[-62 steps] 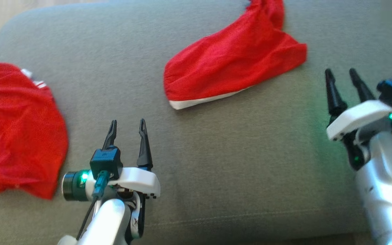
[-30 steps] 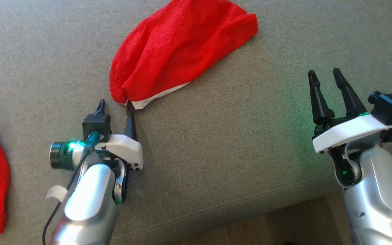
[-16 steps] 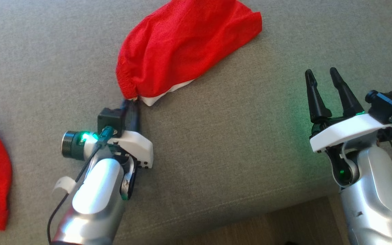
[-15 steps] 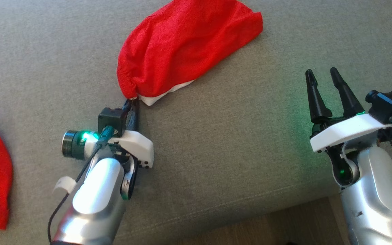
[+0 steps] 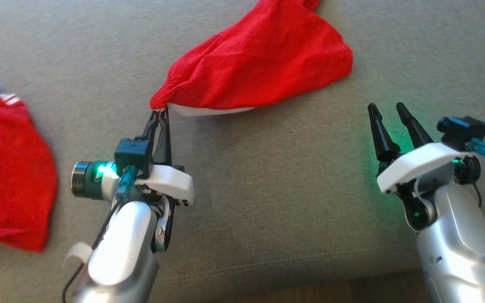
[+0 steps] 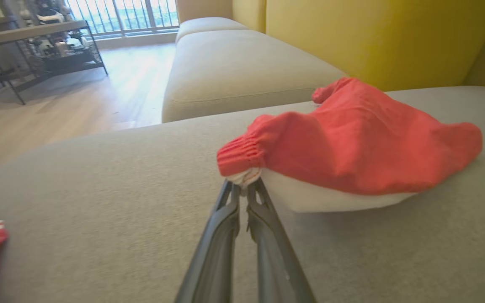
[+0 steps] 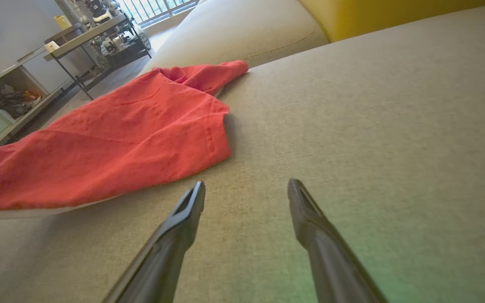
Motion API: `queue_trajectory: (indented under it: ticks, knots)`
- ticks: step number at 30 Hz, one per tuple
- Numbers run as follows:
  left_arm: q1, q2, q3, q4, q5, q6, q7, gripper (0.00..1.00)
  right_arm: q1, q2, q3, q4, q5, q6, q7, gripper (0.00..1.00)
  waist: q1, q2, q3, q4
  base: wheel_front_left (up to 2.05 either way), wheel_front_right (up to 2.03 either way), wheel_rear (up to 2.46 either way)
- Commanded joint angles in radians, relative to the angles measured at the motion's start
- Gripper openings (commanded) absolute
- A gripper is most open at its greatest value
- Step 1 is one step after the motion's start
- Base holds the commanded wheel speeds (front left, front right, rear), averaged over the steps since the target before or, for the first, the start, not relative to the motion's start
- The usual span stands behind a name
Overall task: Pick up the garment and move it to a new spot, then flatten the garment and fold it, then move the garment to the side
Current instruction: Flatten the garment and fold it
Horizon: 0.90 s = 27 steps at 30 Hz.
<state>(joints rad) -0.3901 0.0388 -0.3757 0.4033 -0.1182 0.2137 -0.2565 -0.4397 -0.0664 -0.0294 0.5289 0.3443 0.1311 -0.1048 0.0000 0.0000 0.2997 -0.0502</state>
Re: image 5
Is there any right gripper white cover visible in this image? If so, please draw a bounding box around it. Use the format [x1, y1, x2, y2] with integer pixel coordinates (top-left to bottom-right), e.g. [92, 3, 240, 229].
[368, 102, 481, 232]

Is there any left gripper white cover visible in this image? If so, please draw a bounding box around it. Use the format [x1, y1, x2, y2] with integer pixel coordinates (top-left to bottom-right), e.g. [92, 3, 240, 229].
[71, 109, 195, 207]

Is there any red shorts white trim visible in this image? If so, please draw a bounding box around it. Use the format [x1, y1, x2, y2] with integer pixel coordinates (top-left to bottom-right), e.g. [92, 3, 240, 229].
[0, 77, 59, 253]
[150, 0, 353, 117]

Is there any grey fabric sofa seat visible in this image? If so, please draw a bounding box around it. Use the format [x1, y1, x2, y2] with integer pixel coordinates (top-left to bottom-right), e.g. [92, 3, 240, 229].
[0, 0, 485, 303]

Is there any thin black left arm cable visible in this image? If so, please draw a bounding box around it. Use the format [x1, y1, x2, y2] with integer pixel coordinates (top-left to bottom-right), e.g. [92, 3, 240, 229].
[61, 200, 121, 303]

